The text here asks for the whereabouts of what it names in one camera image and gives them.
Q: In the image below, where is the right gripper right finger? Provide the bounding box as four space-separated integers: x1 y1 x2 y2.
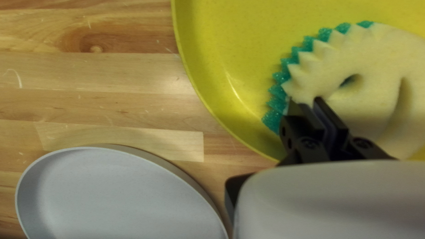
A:
314 96 396 162

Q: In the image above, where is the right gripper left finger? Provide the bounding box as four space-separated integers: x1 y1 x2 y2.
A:
225 98 332 216

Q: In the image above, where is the yellow smiling face sponge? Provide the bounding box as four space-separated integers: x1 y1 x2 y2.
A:
261 20 425 160

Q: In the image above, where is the yellow round plate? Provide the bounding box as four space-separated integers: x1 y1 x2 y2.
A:
171 0 425 164

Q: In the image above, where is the blue-grey round plate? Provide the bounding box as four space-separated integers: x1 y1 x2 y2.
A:
15 146 230 239

